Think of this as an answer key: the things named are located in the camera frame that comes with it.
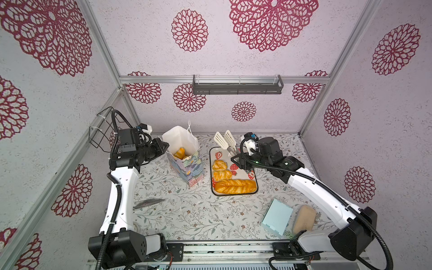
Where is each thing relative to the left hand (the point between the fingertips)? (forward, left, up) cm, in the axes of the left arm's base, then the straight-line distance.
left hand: (168, 147), depth 75 cm
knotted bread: (+8, -23, -26) cm, 36 cm away
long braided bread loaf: (-6, -32, -26) cm, 42 cm away
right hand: (-3, -30, -2) cm, 30 cm away
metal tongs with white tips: (+1, -26, +2) cm, 26 cm away
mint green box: (-21, -52, -30) cm, 63 cm away
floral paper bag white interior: (-3, -9, -13) cm, 16 cm away
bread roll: (+12, -1, -20) cm, 23 cm away
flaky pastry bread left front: (+1, -24, -25) cm, 35 cm away
